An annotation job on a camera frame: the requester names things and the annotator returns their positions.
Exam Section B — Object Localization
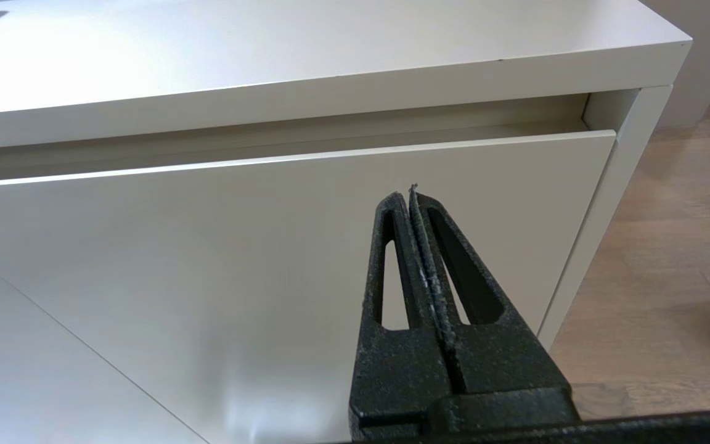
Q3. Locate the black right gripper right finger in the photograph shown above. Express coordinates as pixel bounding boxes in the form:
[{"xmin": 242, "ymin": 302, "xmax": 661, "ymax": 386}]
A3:
[{"xmin": 409, "ymin": 184, "xmax": 573, "ymax": 397}]

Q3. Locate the white cabinet door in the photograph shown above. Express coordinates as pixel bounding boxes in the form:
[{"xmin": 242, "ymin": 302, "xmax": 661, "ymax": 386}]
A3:
[
  {"xmin": 0, "ymin": 129, "xmax": 617, "ymax": 444},
  {"xmin": 0, "ymin": 249, "xmax": 209, "ymax": 444}
]

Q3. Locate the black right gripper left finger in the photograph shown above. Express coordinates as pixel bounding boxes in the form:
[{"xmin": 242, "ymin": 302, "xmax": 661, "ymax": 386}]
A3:
[{"xmin": 350, "ymin": 192, "xmax": 455, "ymax": 434}]

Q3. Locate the white sideboard cabinet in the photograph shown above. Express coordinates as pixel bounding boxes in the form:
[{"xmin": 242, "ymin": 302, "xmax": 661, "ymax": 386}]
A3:
[{"xmin": 0, "ymin": 0, "xmax": 693, "ymax": 444}]

